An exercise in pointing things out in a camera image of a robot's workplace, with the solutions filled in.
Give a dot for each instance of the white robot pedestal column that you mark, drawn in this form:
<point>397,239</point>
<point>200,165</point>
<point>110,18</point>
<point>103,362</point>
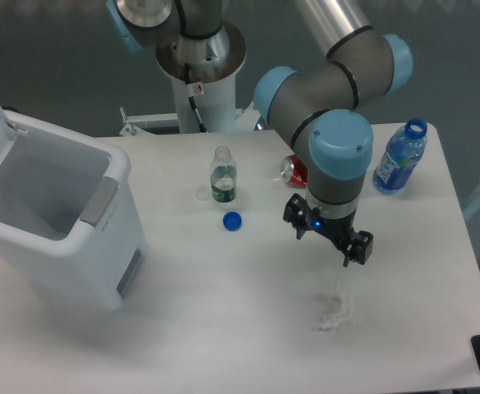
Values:
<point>203,78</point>

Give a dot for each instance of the white trash can body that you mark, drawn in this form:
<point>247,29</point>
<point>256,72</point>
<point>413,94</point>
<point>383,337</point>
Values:
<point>68,219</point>

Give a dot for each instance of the crushed red soda can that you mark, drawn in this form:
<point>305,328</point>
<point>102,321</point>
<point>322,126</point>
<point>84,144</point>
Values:
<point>293,172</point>

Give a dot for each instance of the blue plastic drink bottle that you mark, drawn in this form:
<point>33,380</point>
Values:
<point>403,152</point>

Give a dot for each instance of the blue bottle cap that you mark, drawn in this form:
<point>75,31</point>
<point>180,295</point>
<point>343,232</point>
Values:
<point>232,221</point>

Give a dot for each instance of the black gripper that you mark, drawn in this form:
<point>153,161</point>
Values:
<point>334,222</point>

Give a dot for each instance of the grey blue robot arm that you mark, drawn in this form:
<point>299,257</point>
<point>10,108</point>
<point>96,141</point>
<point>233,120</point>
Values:
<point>315,115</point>

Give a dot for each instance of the clear green-label water bottle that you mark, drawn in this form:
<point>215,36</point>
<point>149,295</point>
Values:
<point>223,174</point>

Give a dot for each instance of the crumpled white tissue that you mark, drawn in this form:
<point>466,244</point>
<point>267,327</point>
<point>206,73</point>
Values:
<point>335,308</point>

